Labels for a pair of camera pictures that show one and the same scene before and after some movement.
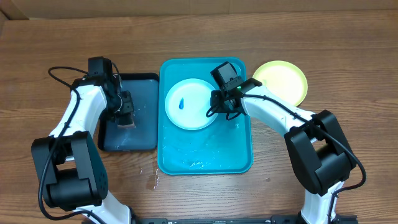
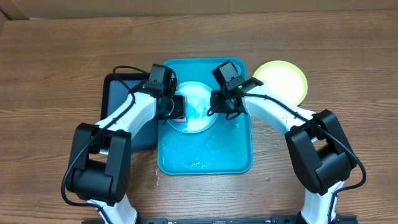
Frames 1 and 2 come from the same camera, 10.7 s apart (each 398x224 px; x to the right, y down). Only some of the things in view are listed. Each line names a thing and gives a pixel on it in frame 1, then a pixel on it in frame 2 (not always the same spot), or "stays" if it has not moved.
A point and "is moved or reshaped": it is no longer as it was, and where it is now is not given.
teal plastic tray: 222,147 stays
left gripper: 128,107 to 161,117
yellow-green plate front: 285,79 stays
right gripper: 216,101 stays
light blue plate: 186,103 stays
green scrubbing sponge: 125,121 is moved or reshaped
